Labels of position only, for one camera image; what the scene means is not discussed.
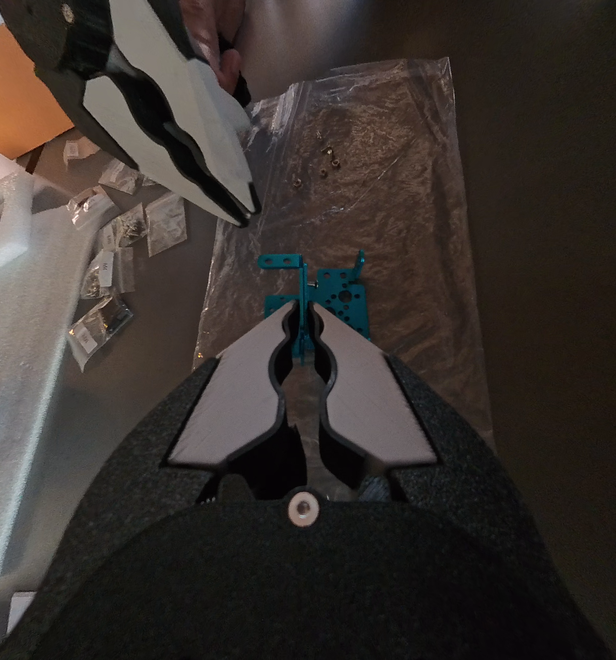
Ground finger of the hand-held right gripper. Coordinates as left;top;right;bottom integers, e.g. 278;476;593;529
110;0;262;216
82;74;251;228

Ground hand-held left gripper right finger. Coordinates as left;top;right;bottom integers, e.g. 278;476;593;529
309;300;437;491

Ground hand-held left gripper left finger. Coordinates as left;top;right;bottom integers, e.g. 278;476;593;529
165;300;307;500

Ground blue metal bracket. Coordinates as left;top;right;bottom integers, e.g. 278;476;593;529
308;250;376;344
258;253;315;368

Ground dark desk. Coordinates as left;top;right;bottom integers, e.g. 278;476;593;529
0;0;616;660

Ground person's right hand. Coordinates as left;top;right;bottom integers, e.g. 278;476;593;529
179;0;352;102

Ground orange cardboard box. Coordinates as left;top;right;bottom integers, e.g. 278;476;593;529
0;23;77;158

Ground pile of small screw bags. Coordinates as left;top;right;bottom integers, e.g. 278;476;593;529
63;136;190;373

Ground large clear plastic bag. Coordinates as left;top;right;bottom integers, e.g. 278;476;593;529
192;57;495;498

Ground scattered loose metal fasteners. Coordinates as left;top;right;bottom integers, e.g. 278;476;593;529
292;129;343;188

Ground white foam sheet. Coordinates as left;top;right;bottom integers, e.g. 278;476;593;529
0;170;98;583

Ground assembly instruction booklet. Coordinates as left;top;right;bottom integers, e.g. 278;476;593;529
6;592;38;636

